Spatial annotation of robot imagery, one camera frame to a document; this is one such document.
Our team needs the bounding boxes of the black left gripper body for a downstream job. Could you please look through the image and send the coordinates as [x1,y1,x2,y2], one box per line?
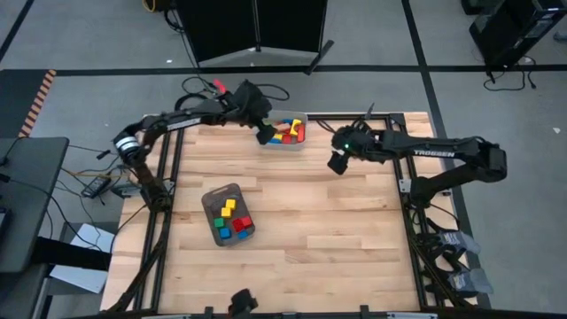
[232,80,278,146]

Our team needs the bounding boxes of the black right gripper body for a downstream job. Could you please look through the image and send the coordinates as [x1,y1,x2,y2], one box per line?
[328,149,353,176]

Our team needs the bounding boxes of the clear plastic bin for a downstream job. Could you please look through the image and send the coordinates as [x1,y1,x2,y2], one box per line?
[259,109,309,152]

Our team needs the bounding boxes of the black divider screen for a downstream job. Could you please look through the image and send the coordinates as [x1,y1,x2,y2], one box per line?
[175,0,337,76]

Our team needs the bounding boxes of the dark grey plastic bin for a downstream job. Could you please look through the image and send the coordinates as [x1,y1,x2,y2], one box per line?
[200,183,257,247]

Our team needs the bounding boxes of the grey controller box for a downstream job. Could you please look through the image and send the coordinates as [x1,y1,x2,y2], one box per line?
[110,183,144,199]

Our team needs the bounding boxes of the black rounded object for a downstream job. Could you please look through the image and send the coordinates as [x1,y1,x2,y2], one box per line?
[227,288,260,319]

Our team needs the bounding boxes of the black power adapter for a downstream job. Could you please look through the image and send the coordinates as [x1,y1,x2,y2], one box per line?
[81,175,113,199]

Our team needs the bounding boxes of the black equipment cart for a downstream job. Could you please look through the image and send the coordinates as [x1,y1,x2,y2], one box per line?
[460,0,567,70]

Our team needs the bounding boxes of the black mat with striped edge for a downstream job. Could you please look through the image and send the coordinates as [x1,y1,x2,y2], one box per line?
[0,68,58,139]

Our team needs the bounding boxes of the black side desk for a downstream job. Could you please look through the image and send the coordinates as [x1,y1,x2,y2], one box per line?
[0,136,71,275]

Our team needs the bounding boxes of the white sheet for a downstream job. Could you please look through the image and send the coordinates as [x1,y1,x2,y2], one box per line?
[48,222,117,294]

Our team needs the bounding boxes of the black coiled floor cable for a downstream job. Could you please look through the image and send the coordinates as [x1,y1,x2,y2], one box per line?
[162,8,231,115]

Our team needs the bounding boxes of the grey cable pouch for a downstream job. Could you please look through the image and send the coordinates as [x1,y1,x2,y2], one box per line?
[438,230,482,256]
[447,268,494,296]

